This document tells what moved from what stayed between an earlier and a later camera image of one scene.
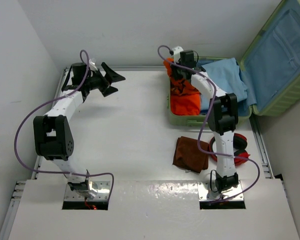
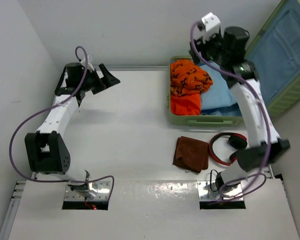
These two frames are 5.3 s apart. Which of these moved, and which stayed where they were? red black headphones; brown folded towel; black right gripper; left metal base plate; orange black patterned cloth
Moved: orange black patterned cloth; black right gripper
Stayed: left metal base plate; red black headphones; brown folded towel
